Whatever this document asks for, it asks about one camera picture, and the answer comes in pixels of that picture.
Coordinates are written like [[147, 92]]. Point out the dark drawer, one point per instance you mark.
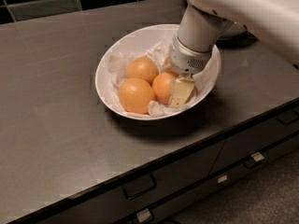
[[266, 193], [137, 194], [250, 145]]

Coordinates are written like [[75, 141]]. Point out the dark lower drawer front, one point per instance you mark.
[[266, 193]]

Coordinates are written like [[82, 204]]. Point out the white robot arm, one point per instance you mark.
[[274, 22]]

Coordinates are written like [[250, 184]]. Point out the dark left drawer front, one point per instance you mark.
[[137, 194]]

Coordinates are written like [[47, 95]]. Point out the white bowl with oranges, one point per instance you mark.
[[153, 42]]

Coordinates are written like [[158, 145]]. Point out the orange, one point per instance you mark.
[[144, 68], [135, 95], [162, 86]]

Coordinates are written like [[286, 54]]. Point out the white bowl with strawberries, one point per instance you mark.
[[235, 30]]

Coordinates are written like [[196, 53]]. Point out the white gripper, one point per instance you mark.
[[186, 60]]

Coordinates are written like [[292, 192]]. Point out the dark right drawer front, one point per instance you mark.
[[250, 145]]

